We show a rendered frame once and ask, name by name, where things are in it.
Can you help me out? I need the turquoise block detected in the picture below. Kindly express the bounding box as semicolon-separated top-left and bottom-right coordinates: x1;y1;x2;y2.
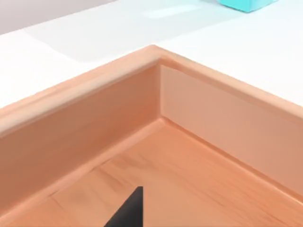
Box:
217;0;280;14

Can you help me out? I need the shallow salmon-coloured box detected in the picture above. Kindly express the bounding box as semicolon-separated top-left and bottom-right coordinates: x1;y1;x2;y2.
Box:
0;44;303;227

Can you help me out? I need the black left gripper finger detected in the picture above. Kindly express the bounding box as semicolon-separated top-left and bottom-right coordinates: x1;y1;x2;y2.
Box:
103;186;144;227

